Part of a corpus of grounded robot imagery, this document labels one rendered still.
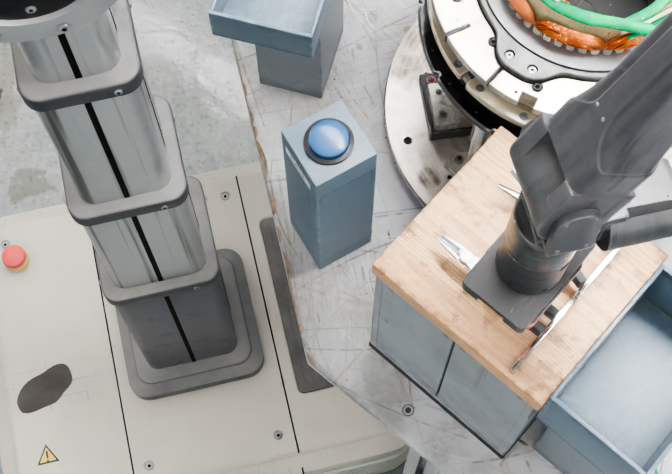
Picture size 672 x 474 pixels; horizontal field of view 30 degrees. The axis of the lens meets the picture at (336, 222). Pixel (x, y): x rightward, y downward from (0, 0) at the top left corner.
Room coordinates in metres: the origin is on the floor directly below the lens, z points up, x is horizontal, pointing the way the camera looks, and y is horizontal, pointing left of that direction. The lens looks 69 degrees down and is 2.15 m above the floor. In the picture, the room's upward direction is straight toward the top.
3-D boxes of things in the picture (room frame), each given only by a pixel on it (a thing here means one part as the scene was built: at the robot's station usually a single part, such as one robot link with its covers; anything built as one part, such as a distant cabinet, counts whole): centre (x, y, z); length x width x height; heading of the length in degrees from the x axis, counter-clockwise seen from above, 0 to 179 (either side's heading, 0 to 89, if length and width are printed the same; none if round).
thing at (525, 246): (0.34, -0.17, 1.26); 0.07 x 0.06 x 0.07; 103
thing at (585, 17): (0.59, -0.23, 1.15); 0.15 x 0.04 x 0.02; 52
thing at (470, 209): (0.38, -0.17, 1.05); 0.20 x 0.19 x 0.02; 48
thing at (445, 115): (0.65, -0.13, 0.85); 0.06 x 0.04 x 0.05; 8
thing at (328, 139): (0.51, 0.01, 1.04); 0.04 x 0.04 x 0.01
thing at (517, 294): (0.33, -0.16, 1.20); 0.10 x 0.07 x 0.07; 138
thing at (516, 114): (0.54, -0.16, 1.05); 0.08 x 0.02 x 0.01; 52
